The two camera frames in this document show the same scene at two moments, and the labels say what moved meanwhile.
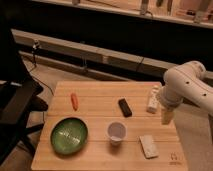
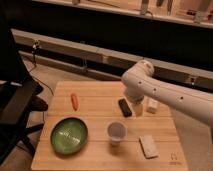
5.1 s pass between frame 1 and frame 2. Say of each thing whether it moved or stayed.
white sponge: stayed
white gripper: moved
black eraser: stayed
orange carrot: stayed
